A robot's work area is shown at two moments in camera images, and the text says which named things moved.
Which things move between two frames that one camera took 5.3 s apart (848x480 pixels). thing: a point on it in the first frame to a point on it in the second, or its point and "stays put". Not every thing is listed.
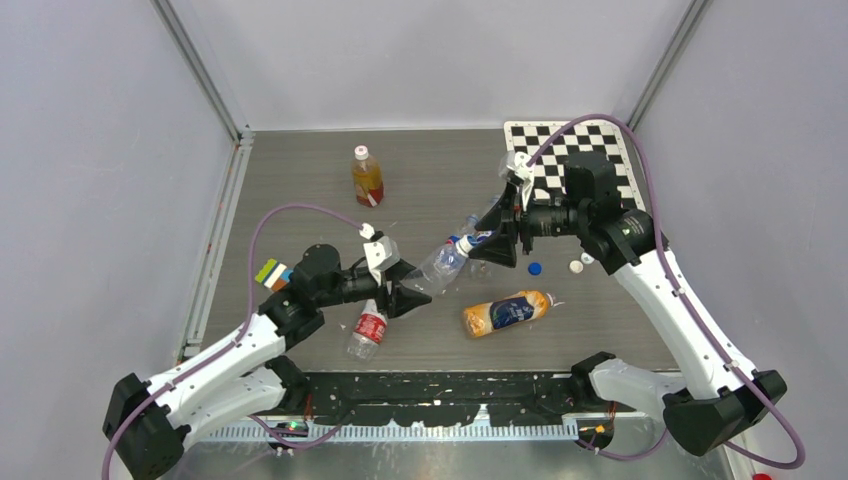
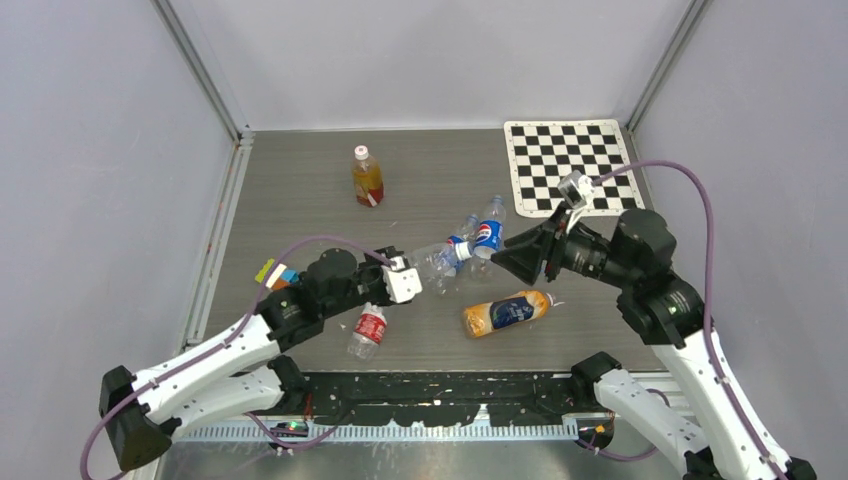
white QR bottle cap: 361,152 stays put
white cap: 463,246 stays put
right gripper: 502,248 to 522,254
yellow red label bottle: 368,178 stays put
